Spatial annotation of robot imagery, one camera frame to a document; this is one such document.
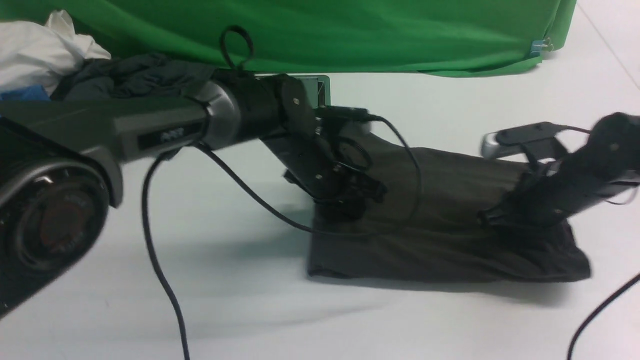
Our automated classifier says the green backdrop cloth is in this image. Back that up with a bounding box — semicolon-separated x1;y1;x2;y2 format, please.
1;0;577;78

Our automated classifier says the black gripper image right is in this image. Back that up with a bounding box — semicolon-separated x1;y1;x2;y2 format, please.
477;172;566;230

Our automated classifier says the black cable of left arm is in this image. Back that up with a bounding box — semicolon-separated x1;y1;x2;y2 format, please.
141;26;423;360

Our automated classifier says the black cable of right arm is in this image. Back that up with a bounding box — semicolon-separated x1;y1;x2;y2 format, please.
550;125;640;360

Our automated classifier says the blue binder clip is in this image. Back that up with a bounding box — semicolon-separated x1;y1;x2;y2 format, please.
529;37;554;58

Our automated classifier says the blue crumpled garment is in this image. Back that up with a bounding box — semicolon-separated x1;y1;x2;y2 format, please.
0;85;51;101

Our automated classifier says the dark gray long-sleeved shirt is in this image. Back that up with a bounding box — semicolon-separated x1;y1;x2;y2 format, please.
306;130;592;284

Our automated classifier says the black silver robot arm right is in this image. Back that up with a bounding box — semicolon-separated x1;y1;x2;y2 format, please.
478;112;640;229

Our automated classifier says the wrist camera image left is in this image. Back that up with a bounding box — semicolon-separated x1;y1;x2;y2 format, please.
314;105;372;135

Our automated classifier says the dark teal crumpled garment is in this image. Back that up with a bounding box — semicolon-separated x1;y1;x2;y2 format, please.
50;53;217;101

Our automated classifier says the black robot arm image left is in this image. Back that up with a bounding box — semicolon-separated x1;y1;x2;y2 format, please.
1;74;387;317

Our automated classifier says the white crumpled garment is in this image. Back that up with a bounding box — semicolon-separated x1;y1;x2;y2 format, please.
0;10;112;95

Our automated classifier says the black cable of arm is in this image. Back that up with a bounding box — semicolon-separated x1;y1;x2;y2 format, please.
550;125;640;360
141;26;423;360

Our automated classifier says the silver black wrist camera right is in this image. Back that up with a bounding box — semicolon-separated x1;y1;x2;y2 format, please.
480;121;569;162

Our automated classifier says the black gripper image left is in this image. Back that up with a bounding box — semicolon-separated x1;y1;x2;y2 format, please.
283;165;388;221

